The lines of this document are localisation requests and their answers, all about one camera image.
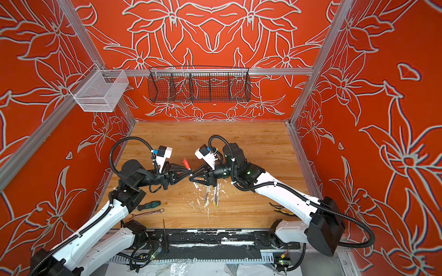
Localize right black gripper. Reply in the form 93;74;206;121
188;161;239;189

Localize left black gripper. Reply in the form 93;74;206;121
136;161;191;192

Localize red pen cap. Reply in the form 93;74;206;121
183;158;191;170

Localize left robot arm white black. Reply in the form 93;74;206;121
30;136;192;276

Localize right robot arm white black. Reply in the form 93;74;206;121
189;135;375;256

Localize white pen right green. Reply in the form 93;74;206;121
215;185;220;208

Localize metal wrench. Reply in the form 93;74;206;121
131;208;165;220

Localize yellow black pliers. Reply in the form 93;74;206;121
270;203;296;217

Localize white mesh basket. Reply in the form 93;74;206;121
69;69;129;113

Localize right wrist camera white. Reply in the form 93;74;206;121
195;144;217;170

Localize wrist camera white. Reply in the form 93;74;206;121
153;146;173;172
195;144;217;170

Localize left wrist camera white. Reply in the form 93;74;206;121
153;146;173;172

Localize green handle screwdriver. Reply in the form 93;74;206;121
137;201;161;211

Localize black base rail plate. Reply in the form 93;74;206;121
147;228;302;250

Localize black wire basket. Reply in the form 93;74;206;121
147;67;252;104

